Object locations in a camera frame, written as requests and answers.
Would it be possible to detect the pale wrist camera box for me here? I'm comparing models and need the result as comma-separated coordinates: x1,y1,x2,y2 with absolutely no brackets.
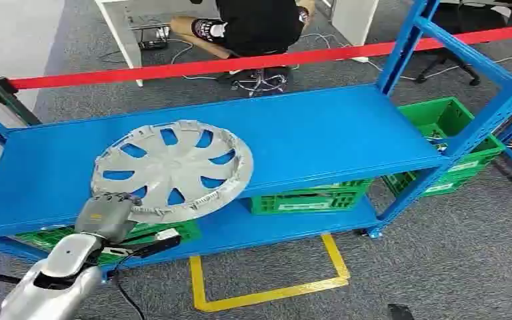
139,228,183,259

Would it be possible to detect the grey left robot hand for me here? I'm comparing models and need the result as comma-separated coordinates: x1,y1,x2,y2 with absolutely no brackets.
75,192,143,244

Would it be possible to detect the black stool with chrome base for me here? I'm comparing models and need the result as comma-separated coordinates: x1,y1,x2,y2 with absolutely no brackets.
218,66,292,97

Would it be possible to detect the white floor cable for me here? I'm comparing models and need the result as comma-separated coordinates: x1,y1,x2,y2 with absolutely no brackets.
169,39,221,81
300,33,512,81

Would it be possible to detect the green plastic crate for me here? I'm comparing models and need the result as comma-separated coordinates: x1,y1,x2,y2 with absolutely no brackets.
15,219,201,266
381,167,482,198
249,179,374,216
397,96,507,177

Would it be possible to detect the white desk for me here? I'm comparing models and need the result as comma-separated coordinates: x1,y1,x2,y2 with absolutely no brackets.
95,0,219,88

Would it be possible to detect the white panel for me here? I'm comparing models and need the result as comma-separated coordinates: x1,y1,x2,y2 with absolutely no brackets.
326,0,379,47

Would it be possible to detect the black office chair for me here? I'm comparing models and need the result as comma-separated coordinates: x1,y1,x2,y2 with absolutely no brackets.
415,0,512,87

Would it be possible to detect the silver plastic wheel cover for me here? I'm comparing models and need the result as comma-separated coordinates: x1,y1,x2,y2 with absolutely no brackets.
91,119,254,225

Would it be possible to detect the black robot foot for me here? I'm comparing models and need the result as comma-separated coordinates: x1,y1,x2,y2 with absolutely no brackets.
387,303,416,320

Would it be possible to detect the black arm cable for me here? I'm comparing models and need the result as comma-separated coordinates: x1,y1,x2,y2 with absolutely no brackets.
113,247,151,320

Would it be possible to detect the black box device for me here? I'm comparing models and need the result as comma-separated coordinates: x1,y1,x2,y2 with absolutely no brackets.
137,26,171,50

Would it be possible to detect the person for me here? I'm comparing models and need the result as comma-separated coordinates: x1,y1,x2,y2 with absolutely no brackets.
169,0,317,61

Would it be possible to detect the long red barrier belt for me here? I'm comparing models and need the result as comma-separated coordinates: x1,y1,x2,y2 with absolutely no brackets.
8,23,512,91

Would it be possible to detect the black barrier post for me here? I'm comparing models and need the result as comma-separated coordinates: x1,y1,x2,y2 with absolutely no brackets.
0,74,43,127

